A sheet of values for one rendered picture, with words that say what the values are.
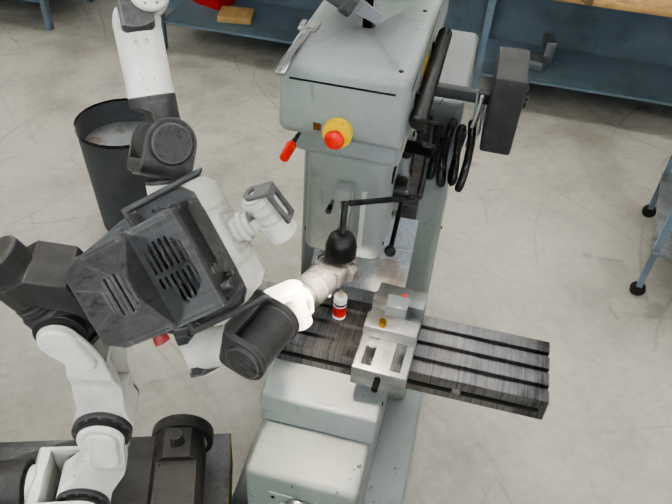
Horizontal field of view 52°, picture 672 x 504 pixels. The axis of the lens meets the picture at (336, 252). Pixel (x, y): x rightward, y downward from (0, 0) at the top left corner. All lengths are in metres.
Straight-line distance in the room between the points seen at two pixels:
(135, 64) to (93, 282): 0.41
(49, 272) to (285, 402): 0.81
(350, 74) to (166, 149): 0.37
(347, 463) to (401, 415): 0.85
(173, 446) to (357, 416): 0.61
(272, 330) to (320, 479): 0.69
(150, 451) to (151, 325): 1.03
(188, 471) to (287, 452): 0.35
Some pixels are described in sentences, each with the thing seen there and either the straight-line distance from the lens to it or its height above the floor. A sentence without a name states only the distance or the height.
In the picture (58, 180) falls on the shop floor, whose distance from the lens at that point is 4.45.
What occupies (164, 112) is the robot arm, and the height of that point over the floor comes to 1.80.
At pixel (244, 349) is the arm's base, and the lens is 1.35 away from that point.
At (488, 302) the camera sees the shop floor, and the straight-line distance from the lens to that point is 3.63.
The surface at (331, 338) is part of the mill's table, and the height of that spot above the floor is 0.96.
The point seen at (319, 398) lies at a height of 0.89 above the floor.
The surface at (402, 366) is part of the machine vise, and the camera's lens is 1.88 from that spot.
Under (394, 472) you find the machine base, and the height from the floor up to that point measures 0.20.
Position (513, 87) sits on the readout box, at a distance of 1.75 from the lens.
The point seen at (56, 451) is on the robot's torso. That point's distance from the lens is 2.16.
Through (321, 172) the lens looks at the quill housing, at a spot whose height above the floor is 1.56.
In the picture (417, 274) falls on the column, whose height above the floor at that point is 0.89.
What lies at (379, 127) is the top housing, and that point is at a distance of 1.35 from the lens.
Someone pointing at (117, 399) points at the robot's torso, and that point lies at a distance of 1.71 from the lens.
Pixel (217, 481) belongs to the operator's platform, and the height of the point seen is 0.40.
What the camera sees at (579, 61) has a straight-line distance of 5.78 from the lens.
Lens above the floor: 2.47
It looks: 41 degrees down
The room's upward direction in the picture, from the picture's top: 4 degrees clockwise
